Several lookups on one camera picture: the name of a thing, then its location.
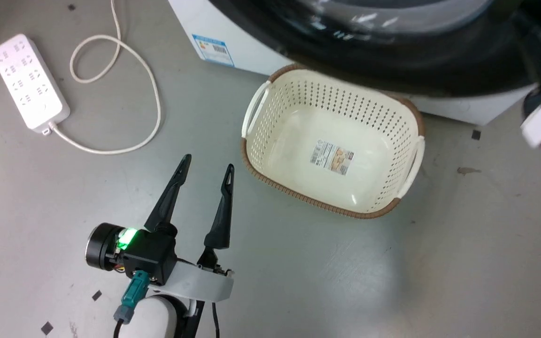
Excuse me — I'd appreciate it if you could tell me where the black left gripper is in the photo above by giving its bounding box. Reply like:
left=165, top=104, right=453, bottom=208
left=86, top=154, right=235, bottom=303

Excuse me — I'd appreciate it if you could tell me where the dark round washing machine door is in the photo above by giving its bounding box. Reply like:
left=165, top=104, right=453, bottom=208
left=208, top=0, right=541, bottom=98

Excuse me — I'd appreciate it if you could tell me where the white washing machine body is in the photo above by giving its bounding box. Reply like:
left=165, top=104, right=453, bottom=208
left=168, top=0, right=540, bottom=126

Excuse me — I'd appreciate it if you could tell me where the printed basket label sticker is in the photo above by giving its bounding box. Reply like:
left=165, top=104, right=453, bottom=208
left=310, top=139, right=355, bottom=176

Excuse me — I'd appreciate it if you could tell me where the cream perforated laundry basket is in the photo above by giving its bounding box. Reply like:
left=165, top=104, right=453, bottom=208
left=241, top=63, right=426, bottom=220

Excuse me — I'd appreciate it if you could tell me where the blue energy label sticker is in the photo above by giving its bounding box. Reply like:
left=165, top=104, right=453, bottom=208
left=192, top=34, right=235, bottom=68

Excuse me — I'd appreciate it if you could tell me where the white power strip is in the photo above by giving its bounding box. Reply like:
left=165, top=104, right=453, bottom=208
left=0, top=33, right=71, bottom=136

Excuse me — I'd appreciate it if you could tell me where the teal plug black cable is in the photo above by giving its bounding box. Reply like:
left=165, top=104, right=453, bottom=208
left=112, top=270, right=151, bottom=338

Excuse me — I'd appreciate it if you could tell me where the white power strip cord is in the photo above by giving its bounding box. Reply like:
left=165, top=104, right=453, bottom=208
left=49, top=0, right=162, bottom=155

